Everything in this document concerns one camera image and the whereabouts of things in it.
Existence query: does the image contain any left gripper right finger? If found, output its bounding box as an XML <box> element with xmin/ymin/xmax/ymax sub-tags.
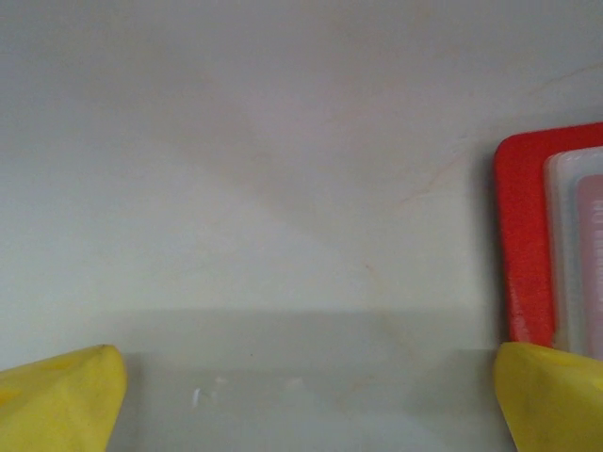
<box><xmin>493</xmin><ymin>342</ymin><xmax>603</xmax><ymax>452</ymax></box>

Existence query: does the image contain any red card holder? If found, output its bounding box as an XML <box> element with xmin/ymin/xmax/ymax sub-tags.
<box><xmin>493</xmin><ymin>121</ymin><xmax>603</xmax><ymax>352</ymax></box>

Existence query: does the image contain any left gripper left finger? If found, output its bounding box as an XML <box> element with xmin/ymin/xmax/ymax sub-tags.
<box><xmin>0</xmin><ymin>345</ymin><xmax>128</xmax><ymax>452</ymax></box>

